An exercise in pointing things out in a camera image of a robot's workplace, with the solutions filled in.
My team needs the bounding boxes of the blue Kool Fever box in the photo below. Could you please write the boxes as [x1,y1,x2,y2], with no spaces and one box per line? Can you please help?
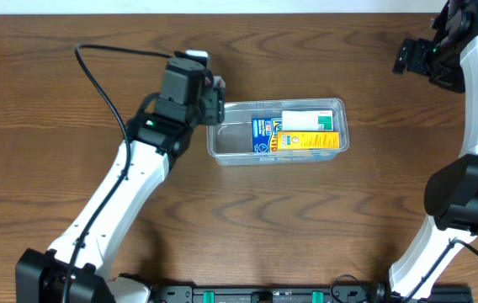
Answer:
[252,118,282,153]

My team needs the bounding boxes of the white Panadol box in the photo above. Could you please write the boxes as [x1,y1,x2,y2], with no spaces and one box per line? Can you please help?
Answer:
[282,110,334,131]

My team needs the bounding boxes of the yellow medicine box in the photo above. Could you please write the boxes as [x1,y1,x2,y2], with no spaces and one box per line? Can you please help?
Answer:
[276,131,341,151]

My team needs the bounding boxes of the red medicine box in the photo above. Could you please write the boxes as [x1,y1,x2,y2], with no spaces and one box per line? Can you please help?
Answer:
[213,76,226,88]

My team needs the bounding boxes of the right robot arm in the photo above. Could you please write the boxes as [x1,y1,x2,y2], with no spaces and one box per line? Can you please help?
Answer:
[369,0,478,302]

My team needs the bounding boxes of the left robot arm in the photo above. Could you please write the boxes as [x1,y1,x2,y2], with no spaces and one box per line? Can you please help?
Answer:
[15,50,226,302]

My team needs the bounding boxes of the clear plastic container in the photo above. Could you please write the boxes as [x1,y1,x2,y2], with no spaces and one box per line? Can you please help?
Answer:
[207,98,349,166]

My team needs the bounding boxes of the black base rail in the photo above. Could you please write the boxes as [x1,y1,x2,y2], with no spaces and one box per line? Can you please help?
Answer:
[150,284,475,303]

